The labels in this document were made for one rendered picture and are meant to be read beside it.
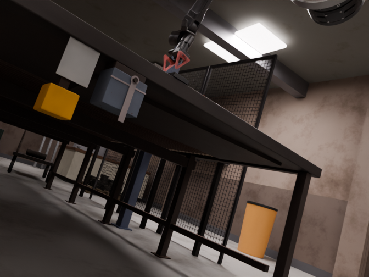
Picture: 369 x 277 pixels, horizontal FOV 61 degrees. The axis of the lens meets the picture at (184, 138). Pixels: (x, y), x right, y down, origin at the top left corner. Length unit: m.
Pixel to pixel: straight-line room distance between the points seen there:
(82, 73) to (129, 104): 0.18
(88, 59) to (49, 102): 0.18
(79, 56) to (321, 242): 4.43
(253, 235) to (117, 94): 3.93
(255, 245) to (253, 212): 0.45
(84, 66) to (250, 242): 4.05
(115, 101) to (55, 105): 0.19
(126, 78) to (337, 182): 4.30
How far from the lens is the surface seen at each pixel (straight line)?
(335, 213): 4.95
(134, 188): 3.45
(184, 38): 1.58
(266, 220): 4.75
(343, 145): 5.18
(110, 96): 1.02
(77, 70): 1.01
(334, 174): 5.10
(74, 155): 7.96
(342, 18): 0.97
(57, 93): 0.96
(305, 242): 5.12
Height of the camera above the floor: 0.51
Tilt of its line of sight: 10 degrees up
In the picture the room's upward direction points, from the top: 17 degrees clockwise
